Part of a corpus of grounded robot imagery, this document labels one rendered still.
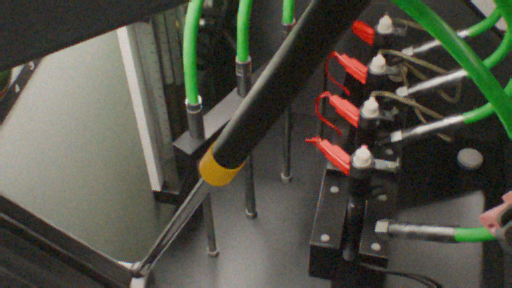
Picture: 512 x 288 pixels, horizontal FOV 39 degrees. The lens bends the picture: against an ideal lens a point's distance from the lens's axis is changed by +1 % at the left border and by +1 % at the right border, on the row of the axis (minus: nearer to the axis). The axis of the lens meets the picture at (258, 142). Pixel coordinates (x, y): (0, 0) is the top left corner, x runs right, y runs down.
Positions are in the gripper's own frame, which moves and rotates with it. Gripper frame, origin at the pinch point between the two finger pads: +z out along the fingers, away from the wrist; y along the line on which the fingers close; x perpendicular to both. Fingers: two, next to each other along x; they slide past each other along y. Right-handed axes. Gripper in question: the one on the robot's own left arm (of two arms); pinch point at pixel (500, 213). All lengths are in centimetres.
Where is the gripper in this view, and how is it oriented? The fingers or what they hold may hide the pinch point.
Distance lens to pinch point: 70.0
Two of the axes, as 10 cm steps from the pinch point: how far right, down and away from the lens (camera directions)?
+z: -2.7, -0.3, 9.6
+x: 5.5, 8.1, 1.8
